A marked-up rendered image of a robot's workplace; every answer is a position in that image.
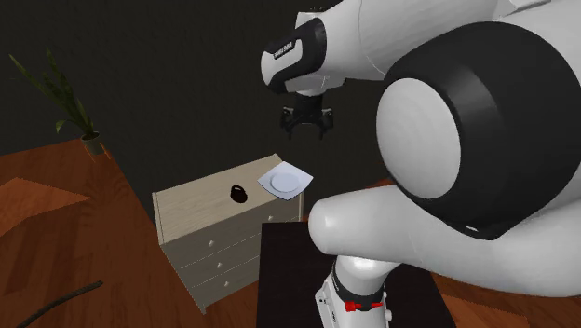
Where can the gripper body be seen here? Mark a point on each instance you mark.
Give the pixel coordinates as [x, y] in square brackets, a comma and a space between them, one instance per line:
[308, 107]

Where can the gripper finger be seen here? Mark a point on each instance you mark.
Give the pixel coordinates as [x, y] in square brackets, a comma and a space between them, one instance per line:
[285, 123]
[326, 123]

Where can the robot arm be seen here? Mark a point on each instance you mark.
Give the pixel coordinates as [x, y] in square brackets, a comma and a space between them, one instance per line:
[476, 136]

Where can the white square plate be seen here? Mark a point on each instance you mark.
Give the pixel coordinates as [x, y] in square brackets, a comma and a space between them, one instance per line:
[285, 181]

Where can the black kettlebell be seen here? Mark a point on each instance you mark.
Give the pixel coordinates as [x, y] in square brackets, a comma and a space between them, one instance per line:
[239, 194]

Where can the beige chest of drawers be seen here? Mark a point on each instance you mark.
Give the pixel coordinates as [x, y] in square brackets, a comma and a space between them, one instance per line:
[199, 204]

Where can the black robot stand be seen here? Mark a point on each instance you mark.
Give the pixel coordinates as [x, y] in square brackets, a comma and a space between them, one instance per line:
[290, 281]

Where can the potted green plant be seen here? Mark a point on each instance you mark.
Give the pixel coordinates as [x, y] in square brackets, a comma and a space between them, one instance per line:
[72, 106]

